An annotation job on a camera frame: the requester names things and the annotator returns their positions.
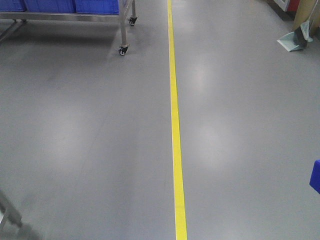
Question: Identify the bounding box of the steel wheeled shelf cart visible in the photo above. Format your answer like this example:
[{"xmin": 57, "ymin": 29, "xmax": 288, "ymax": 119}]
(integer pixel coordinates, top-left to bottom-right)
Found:
[{"xmin": 0, "ymin": 0, "xmax": 138, "ymax": 56}]

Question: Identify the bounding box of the blue plastic block part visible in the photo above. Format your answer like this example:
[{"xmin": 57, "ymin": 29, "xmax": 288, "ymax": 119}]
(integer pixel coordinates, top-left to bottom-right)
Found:
[{"xmin": 309, "ymin": 159, "xmax": 320, "ymax": 194}]

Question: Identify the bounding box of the grey dustpan with broom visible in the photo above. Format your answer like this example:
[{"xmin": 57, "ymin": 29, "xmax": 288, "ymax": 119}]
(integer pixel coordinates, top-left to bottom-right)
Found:
[{"xmin": 277, "ymin": 0, "xmax": 320, "ymax": 52}]

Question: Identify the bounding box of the blue plastic bin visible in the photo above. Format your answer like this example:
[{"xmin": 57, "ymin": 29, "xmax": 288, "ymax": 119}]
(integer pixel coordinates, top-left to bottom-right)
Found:
[
  {"xmin": 74, "ymin": 0, "xmax": 120, "ymax": 15},
  {"xmin": 24, "ymin": 0, "xmax": 76, "ymax": 13},
  {"xmin": 0, "ymin": 0, "xmax": 27, "ymax": 12}
]

